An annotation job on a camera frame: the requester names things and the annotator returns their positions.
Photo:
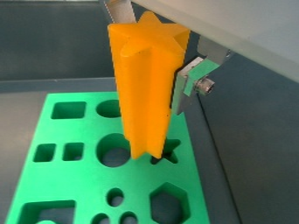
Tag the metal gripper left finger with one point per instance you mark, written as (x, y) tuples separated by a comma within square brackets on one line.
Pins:
[(120, 11)]

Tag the green shape sorter board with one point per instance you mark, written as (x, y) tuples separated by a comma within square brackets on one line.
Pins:
[(64, 176)]

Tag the orange star prism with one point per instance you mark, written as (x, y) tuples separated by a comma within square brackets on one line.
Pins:
[(148, 51)]

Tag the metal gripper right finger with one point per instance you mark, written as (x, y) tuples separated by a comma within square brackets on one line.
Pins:
[(191, 78)]

